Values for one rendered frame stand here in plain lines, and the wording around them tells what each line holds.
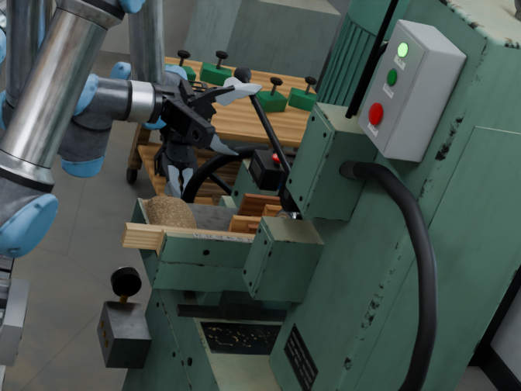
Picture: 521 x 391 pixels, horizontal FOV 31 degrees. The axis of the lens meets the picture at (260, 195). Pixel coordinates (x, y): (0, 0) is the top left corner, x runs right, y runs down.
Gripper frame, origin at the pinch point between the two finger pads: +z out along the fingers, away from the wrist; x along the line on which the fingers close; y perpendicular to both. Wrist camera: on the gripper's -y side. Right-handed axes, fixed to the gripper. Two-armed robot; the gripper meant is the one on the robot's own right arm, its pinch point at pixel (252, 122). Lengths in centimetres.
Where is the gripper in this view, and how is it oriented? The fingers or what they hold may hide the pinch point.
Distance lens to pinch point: 179.5
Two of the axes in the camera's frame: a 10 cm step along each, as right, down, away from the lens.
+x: -3.0, 8.1, 5.0
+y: -2.8, -5.8, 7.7
